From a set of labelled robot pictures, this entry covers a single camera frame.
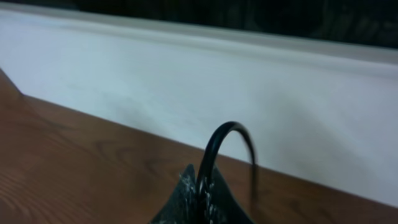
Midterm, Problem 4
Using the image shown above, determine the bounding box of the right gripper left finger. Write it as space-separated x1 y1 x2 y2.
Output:
150 164 198 224

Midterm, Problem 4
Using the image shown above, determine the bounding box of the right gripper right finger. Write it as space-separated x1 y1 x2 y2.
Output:
205 166 254 224

